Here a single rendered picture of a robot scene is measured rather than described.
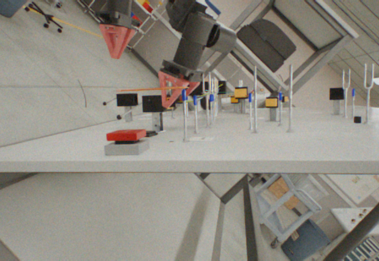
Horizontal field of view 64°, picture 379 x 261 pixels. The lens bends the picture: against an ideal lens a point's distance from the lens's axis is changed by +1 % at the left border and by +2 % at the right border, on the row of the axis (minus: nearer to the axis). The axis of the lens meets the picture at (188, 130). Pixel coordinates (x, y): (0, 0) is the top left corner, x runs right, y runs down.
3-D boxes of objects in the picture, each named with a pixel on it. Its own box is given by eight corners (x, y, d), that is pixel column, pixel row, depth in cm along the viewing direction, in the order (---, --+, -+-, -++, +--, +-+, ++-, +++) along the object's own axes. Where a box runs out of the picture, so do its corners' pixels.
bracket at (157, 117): (158, 130, 75) (157, 111, 75) (166, 131, 74) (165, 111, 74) (149, 133, 71) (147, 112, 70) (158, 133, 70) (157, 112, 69)
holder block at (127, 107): (106, 121, 109) (105, 94, 108) (139, 121, 107) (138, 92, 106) (101, 122, 104) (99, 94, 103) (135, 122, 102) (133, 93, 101)
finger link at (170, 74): (186, 111, 71) (200, 73, 68) (174, 114, 64) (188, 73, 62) (161, 99, 73) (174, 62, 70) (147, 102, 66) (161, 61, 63)
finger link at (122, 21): (133, 60, 75) (136, 22, 74) (116, 58, 69) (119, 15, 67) (110, 58, 78) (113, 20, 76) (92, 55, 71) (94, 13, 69)
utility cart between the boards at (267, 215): (248, 230, 427) (299, 186, 408) (243, 198, 535) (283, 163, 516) (274, 254, 430) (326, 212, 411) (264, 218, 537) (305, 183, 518)
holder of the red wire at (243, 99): (254, 111, 129) (253, 86, 128) (248, 114, 117) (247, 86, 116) (242, 112, 131) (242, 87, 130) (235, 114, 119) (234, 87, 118)
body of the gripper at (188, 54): (201, 78, 71) (213, 48, 69) (186, 78, 62) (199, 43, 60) (178, 68, 73) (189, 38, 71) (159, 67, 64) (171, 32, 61)
